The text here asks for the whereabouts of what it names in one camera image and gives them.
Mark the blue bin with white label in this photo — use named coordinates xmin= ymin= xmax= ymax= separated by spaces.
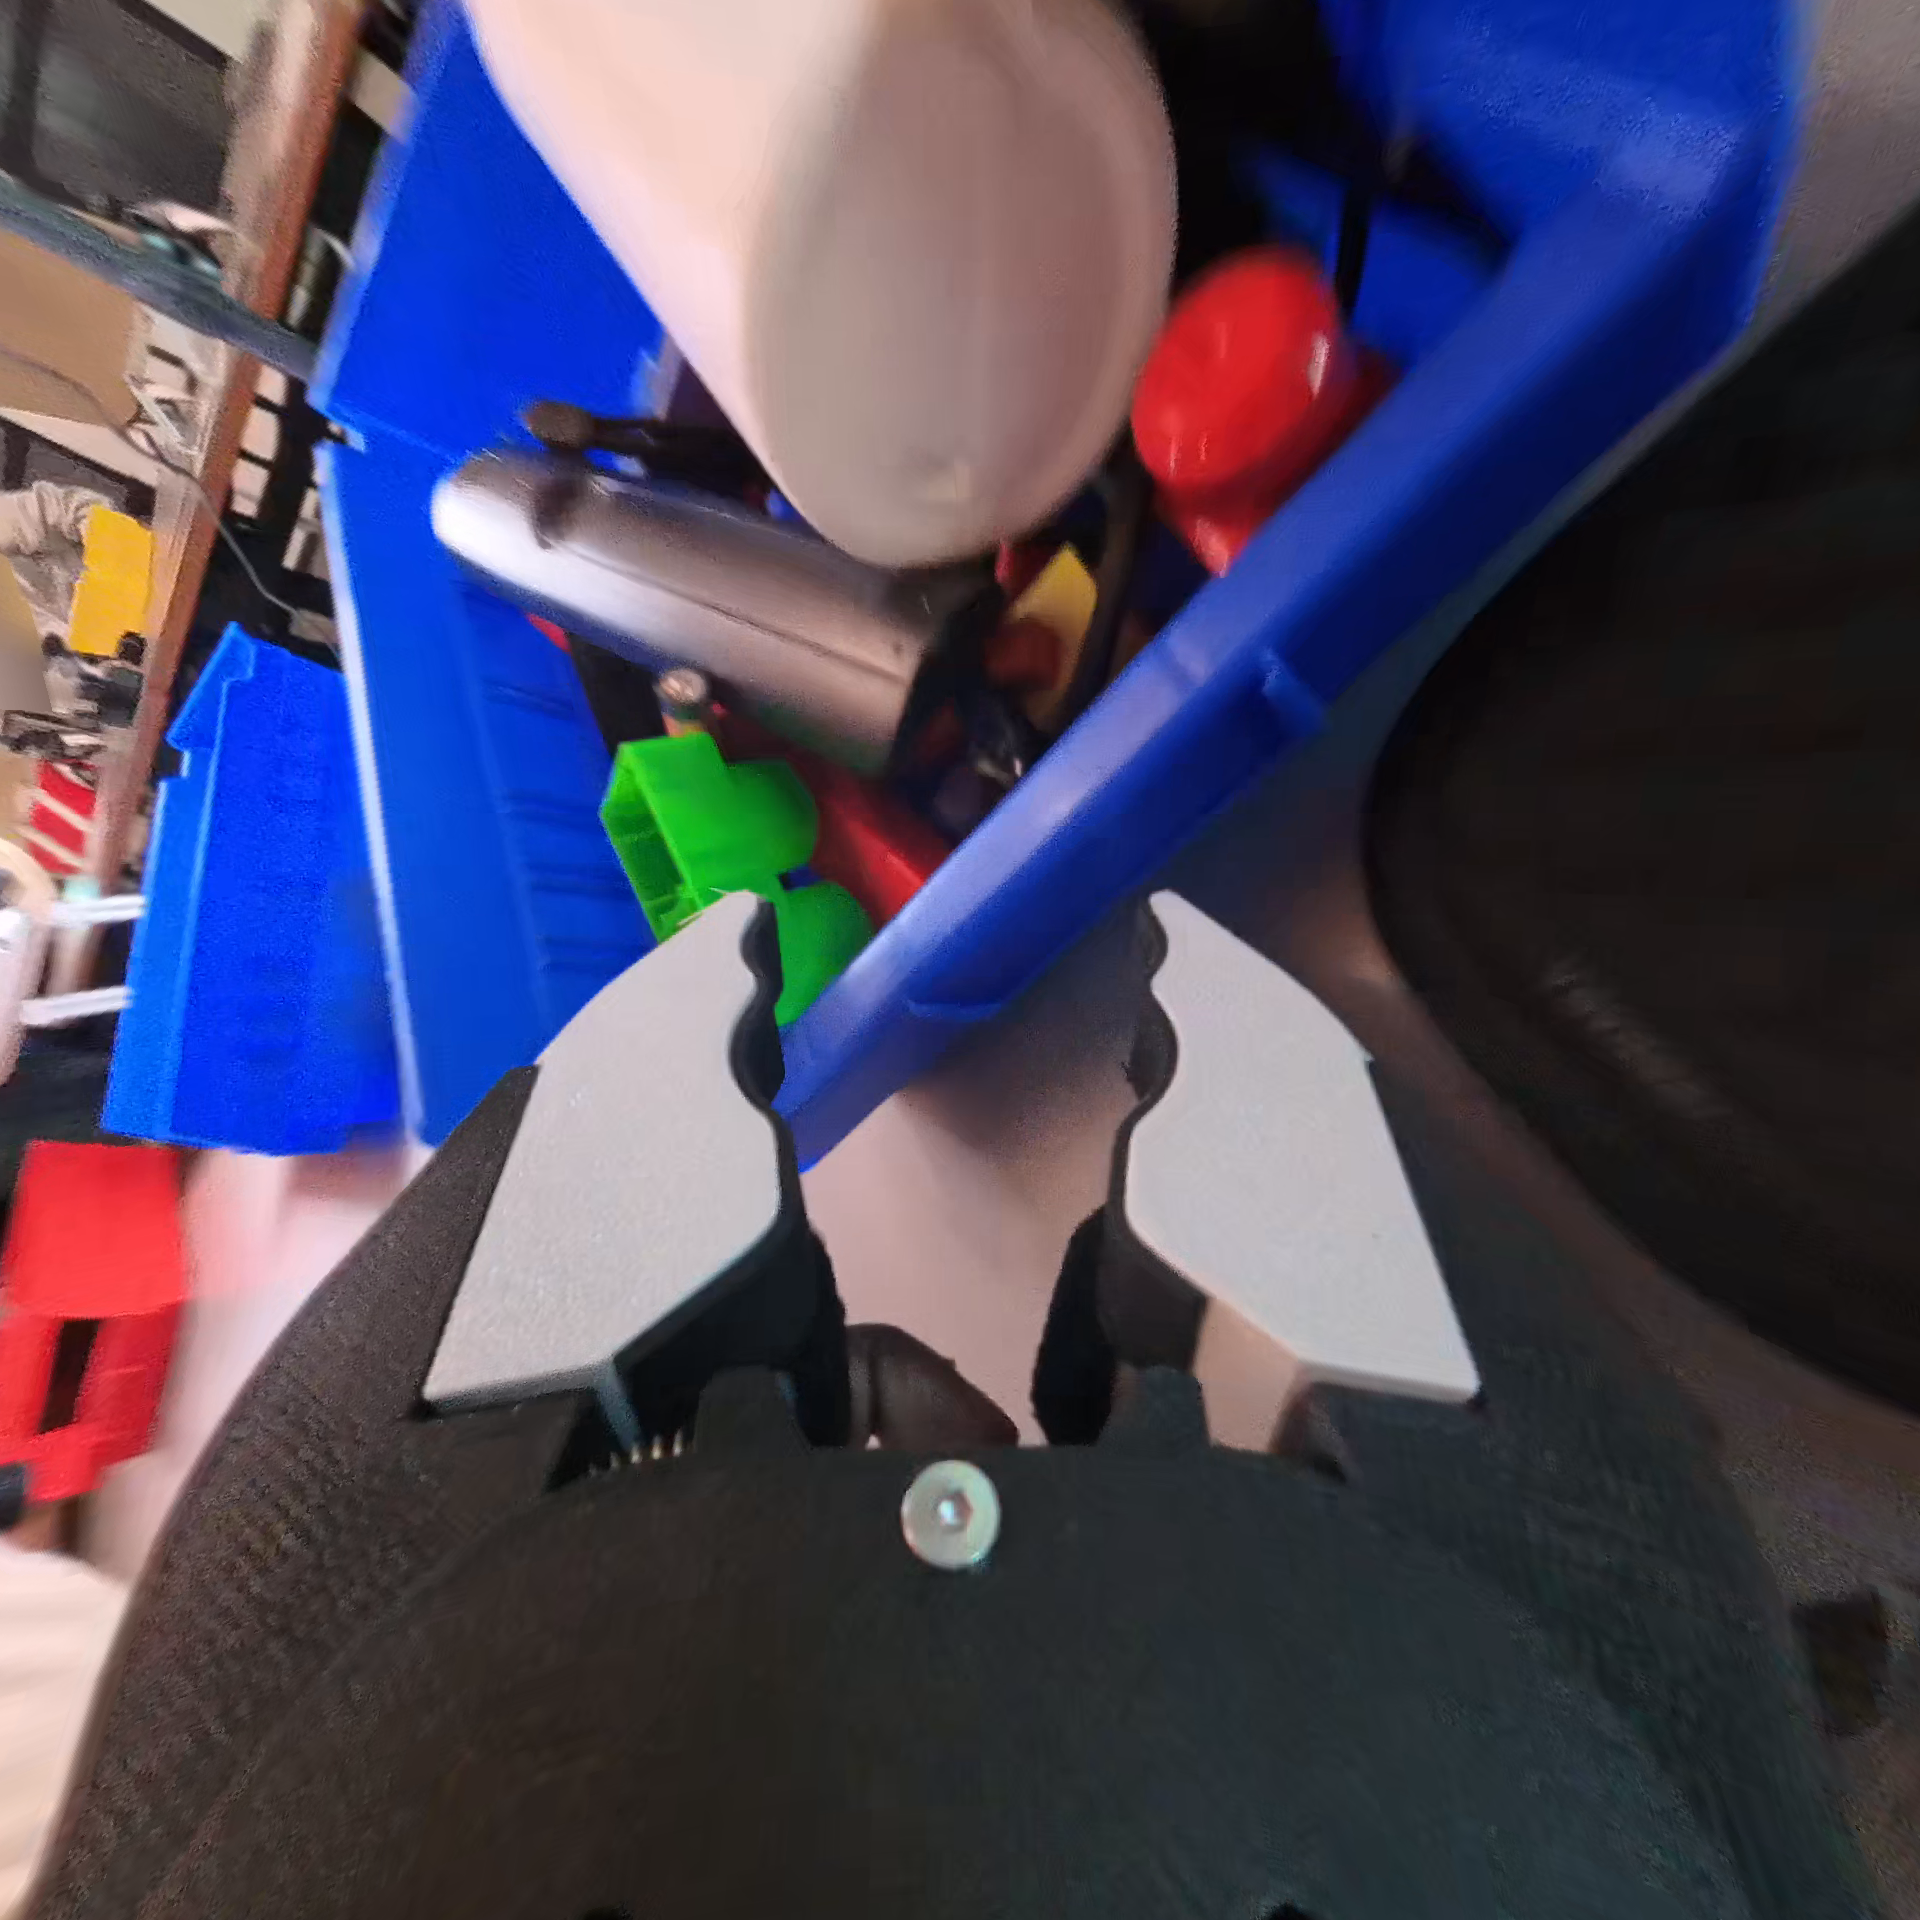
xmin=306 ymin=0 xmax=1810 ymax=1176

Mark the white cylinder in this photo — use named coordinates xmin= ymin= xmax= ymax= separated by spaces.
xmin=464 ymin=0 xmax=1183 ymax=569

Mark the person's left hand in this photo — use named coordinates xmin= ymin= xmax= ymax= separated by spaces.
xmin=845 ymin=1323 xmax=1023 ymax=1450

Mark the blue plastic bin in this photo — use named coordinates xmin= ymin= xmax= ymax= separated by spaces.
xmin=102 ymin=621 xmax=405 ymax=1160

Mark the red plastic piece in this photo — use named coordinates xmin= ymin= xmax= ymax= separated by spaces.
xmin=795 ymin=749 xmax=963 ymax=919

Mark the wooden background desk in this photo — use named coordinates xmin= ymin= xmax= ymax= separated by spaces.
xmin=90 ymin=0 xmax=375 ymax=889

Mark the silver cylinder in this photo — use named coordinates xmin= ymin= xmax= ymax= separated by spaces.
xmin=433 ymin=449 xmax=970 ymax=769

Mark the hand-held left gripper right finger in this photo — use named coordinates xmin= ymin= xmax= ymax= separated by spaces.
xmin=1115 ymin=888 xmax=1488 ymax=1464

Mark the red plastic bin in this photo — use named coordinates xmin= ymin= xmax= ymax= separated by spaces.
xmin=0 ymin=1139 xmax=192 ymax=1506

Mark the yellow plastic bin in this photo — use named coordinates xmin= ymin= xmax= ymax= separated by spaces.
xmin=67 ymin=505 xmax=157 ymax=661

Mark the small red-capped item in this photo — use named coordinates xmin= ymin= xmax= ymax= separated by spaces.
xmin=1128 ymin=246 xmax=1394 ymax=580

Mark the green plastic block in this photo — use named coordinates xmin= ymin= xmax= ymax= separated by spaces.
xmin=601 ymin=732 xmax=880 ymax=1029

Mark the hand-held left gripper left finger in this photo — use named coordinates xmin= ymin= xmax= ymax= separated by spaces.
xmin=424 ymin=891 xmax=808 ymax=1445

